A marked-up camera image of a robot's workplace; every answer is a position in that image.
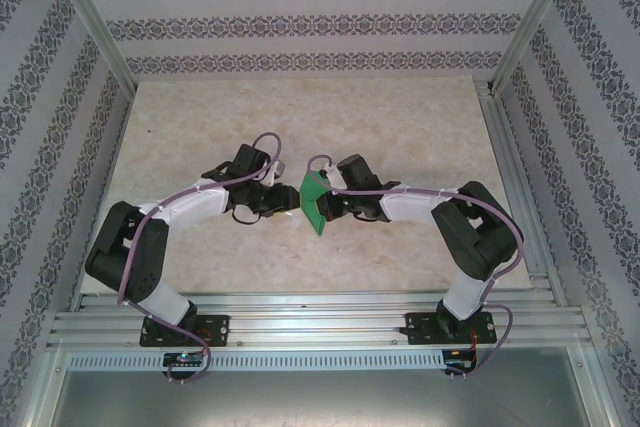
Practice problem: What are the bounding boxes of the green square paper sheet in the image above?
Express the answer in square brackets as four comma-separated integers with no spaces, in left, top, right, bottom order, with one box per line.
[298,170,334,237]

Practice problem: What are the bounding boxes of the grey metal panel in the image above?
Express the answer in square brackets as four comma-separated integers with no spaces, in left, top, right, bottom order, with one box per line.
[49,369,601,427]

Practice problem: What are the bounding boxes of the left gripper black cable loop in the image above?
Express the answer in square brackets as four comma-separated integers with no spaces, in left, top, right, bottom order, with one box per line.
[230,204,264,225]

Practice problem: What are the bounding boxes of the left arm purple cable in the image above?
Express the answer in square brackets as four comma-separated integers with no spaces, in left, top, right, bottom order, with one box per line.
[117,132,287,387]

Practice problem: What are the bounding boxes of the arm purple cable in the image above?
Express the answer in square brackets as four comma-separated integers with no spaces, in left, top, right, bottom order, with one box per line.
[306,155,526,378]
[117,132,287,387]

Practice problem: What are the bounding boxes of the aluminium mounting rail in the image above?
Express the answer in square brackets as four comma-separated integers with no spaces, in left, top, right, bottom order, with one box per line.
[47,290,594,349]

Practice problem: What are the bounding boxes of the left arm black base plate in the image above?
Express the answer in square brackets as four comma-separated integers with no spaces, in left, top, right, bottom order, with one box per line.
[140,314,231,348]

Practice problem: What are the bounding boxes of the slotted white cable duct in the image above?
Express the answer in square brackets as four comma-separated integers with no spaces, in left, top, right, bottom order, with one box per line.
[67,350,446,372]

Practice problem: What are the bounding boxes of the aluminium side rail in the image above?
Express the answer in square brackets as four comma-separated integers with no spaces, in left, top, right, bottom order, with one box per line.
[474,79,569,308]

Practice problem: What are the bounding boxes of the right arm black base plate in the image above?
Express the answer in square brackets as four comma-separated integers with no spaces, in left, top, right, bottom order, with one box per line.
[405,310,497,346]

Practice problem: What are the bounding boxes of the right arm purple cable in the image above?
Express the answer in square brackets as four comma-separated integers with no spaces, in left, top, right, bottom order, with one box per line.
[306,155,526,378]

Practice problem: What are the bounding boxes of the aluminium frame post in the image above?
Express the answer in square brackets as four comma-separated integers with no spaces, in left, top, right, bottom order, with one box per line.
[42,0,139,93]
[492,0,584,96]

